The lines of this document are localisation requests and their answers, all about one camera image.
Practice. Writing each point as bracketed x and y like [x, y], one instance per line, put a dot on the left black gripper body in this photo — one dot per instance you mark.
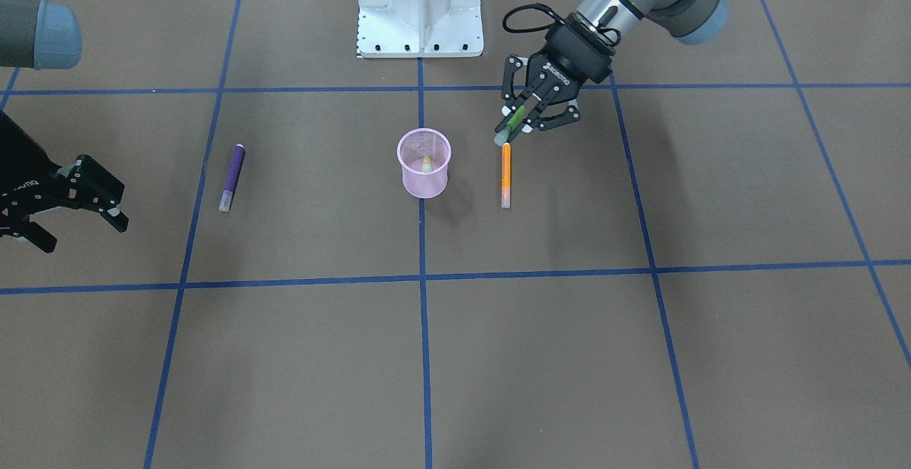
[582, 54]

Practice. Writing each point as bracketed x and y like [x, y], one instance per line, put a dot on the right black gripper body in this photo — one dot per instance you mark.
[25, 170]

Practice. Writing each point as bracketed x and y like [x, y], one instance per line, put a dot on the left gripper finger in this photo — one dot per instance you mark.
[562, 109]
[535, 87]

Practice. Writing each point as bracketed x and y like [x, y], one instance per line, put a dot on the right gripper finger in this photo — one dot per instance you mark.
[17, 223]
[88, 185]

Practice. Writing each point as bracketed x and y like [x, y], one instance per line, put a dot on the green highlighter pen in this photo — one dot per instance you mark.
[511, 123]

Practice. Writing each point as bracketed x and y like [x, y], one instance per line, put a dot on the orange highlighter pen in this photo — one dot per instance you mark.
[506, 176]

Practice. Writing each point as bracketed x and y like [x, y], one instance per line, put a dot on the purple highlighter pen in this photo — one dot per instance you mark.
[232, 178]

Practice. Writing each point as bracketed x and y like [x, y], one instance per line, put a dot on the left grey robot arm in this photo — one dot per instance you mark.
[691, 22]

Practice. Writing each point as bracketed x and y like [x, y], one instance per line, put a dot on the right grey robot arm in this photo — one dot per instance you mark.
[43, 35]

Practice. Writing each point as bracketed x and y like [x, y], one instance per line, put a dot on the pink mesh pen holder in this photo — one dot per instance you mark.
[424, 155]

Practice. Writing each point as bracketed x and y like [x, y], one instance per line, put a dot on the brown paper table cover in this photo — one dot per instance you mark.
[709, 270]

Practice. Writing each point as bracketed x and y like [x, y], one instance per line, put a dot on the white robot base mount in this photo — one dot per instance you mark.
[420, 29]

